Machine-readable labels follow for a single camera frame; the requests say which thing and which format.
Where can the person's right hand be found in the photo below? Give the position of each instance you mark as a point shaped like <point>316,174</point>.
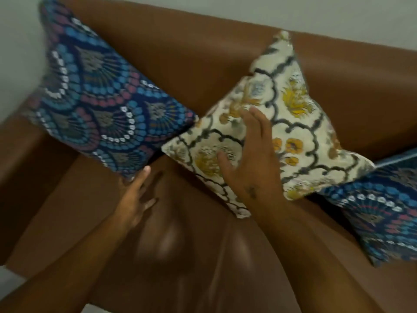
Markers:
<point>257,172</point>

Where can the small blue patterned cushion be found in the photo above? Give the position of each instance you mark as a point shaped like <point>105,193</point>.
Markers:
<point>381,205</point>

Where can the person's right forearm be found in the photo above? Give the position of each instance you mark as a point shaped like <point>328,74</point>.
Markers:
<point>309,257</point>

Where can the person's left forearm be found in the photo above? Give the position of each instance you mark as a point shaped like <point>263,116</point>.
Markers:
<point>71,264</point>

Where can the person's right thumb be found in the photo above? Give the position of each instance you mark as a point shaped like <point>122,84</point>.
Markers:
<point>228,167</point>

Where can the white yellow floral cushion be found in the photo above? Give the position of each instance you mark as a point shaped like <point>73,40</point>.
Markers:
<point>293,127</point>

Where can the person's left thumb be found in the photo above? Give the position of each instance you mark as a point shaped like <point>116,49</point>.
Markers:
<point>149,204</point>

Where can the brown leather sofa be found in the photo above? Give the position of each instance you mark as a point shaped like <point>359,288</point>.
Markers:
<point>195,61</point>

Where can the person's left hand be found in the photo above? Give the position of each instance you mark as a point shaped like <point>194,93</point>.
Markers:
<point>132,203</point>

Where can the large blue patterned cushion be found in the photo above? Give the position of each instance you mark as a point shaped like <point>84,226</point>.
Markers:
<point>97,94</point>

